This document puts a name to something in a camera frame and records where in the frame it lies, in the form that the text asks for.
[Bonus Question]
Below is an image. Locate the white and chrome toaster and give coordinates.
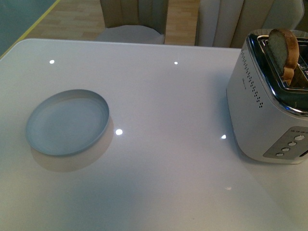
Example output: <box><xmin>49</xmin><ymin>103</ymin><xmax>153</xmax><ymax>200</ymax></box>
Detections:
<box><xmin>226</xmin><ymin>29</ymin><xmax>308</xmax><ymax>164</ymax></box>

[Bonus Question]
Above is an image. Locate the light blue round plate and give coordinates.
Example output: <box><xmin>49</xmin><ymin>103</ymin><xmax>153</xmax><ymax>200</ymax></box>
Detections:
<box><xmin>26</xmin><ymin>89</ymin><xmax>110</xmax><ymax>156</ymax></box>

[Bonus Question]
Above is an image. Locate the slice of brown bread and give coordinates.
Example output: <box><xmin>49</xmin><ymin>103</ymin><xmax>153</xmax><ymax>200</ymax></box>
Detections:
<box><xmin>268</xmin><ymin>29</ymin><xmax>299</xmax><ymax>86</ymax></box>

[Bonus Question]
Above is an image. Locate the beige chair right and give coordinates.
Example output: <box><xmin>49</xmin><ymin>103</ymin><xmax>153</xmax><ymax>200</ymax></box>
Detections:
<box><xmin>194</xmin><ymin>0</ymin><xmax>305</xmax><ymax>48</ymax></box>

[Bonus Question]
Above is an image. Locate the beige chair left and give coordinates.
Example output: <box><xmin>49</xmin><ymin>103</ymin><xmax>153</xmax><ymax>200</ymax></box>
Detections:
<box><xmin>96</xmin><ymin>0</ymin><xmax>168</xmax><ymax>44</ymax></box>

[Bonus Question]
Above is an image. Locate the beige chair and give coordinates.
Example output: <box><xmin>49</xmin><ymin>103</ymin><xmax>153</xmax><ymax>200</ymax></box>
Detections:
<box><xmin>96</xmin><ymin>0</ymin><xmax>168</xmax><ymax>44</ymax></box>
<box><xmin>194</xmin><ymin>0</ymin><xmax>305</xmax><ymax>48</ymax></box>

